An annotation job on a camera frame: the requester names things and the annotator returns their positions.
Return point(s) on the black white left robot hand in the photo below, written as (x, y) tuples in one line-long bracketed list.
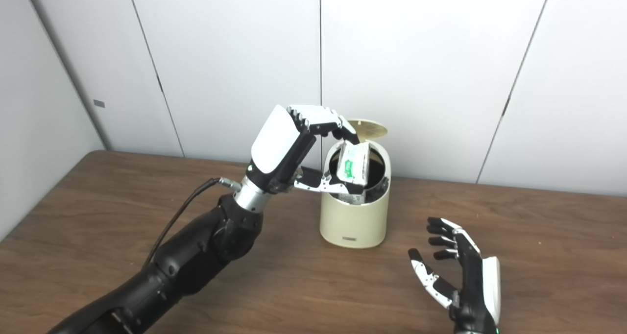
[(277, 148)]

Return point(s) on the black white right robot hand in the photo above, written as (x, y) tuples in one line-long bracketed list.
[(472, 285)]

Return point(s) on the green white milk carton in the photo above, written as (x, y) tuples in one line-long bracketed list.
[(355, 165)]

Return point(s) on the cream round bin lid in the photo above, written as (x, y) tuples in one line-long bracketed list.
[(372, 129)]

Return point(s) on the cream-colored round bin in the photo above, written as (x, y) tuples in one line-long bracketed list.
[(355, 221)]

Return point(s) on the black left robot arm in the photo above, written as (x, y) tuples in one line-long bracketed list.
[(196, 255)]

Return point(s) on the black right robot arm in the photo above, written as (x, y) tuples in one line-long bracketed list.
[(475, 332)]

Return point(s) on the black bin liner bag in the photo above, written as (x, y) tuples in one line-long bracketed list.
[(377, 170)]

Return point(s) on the small gray wall plate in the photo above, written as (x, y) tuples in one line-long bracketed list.
[(99, 103)]

